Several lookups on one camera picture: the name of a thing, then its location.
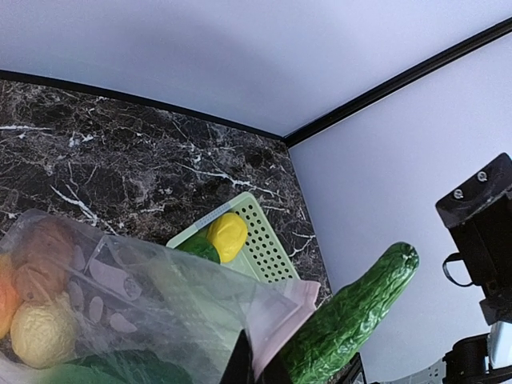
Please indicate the orange yellow toy food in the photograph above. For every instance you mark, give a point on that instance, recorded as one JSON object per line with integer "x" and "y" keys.
{"x": 10, "y": 300}

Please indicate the green pepper toy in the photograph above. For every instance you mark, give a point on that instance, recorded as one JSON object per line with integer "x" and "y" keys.
{"x": 201, "y": 247}

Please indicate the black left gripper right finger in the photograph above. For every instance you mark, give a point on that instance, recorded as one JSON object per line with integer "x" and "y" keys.
{"x": 275, "y": 372}

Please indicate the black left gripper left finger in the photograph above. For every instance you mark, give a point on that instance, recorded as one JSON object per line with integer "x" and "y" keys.
{"x": 239, "y": 368}

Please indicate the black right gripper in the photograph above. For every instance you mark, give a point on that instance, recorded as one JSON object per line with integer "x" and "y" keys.
{"x": 478, "y": 216}

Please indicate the pale yellow walnut toy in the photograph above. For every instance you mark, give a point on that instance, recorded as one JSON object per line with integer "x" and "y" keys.
{"x": 44, "y": 334}

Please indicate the yellow lemon toy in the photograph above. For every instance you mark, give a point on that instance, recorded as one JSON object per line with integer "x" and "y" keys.
{"x": 228, "y": 235}

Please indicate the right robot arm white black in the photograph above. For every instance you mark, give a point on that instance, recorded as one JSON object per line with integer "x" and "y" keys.
{"x": 484, "y": 358}

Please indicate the pale green plastic basket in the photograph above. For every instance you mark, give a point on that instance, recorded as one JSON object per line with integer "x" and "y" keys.
{"x": 262, "y": 256}

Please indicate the dark green cucumber toy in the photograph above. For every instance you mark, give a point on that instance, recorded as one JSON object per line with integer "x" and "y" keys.
{"x": 335, "y": 332}

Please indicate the right black frame post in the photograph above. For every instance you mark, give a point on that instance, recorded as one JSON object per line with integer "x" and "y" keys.
{"x": 400, "y": 81}

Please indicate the brown mushroom toy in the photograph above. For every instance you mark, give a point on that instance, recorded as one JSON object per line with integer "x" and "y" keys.
{"x": 41, "y": 260}

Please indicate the clear zip top bag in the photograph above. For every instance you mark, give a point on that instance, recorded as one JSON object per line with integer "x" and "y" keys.
{"x": 127, "y": 294}

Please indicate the green white bok choy toy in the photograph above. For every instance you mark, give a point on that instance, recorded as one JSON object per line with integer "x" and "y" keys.
{"x": 124, "y": 366}

